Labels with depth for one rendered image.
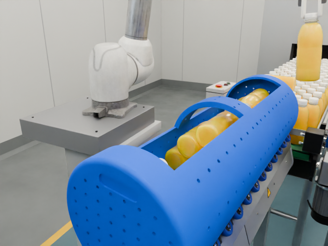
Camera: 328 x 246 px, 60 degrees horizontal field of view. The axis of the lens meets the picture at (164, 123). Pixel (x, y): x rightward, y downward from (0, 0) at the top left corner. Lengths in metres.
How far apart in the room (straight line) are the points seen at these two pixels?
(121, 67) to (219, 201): 0.73
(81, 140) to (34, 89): 2.75
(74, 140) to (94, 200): 0.53
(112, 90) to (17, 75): 2.53
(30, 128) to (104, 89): 0.32
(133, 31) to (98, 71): 0.27
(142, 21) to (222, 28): 4.50
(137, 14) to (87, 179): 0.88
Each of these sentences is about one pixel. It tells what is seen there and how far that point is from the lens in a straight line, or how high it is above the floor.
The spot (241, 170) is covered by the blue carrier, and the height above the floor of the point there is 1.14.
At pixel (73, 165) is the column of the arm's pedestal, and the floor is 0.86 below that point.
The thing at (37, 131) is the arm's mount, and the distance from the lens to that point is 1.18.
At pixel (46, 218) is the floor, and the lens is 2.46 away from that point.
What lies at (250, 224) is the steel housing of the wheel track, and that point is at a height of 0.88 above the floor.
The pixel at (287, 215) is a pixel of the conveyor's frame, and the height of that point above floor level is 0.31.
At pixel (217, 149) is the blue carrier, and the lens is 0.59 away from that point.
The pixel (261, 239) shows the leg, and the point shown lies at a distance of 1.52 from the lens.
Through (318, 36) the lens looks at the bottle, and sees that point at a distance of 1.00.
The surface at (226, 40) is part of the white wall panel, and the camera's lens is 5.71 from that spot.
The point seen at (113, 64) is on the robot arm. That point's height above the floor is 1.28.
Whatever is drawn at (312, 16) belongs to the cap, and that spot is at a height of 1.45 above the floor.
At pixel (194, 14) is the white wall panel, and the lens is 5.90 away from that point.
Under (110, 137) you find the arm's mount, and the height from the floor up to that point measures 1.05.
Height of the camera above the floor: 1.45
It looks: 21 degrees down
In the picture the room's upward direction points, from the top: straight up
